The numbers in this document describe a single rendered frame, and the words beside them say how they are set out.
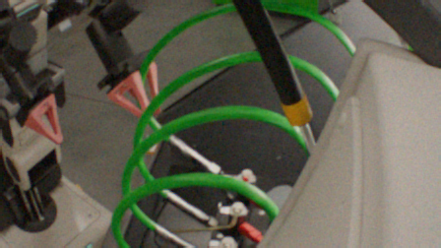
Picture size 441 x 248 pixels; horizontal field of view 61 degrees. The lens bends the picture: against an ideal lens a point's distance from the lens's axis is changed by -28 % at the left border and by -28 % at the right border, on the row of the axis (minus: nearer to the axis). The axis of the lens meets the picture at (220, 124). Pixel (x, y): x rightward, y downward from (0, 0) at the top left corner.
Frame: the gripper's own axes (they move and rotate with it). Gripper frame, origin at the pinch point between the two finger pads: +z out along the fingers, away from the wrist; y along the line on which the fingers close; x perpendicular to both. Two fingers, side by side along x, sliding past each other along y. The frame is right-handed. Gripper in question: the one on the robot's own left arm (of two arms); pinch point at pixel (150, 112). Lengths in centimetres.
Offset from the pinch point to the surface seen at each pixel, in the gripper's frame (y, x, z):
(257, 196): -20.8, -20.3, 13.4
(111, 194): 102, 125, 18
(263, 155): 40.4, 9.7, 22.2
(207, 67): -8.6, -17.0, -0.4
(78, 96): 165, 167, -43
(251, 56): -8.0, -22.5, 1.4
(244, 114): -14.9, -21.0, 6.2
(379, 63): -39, -42, 5
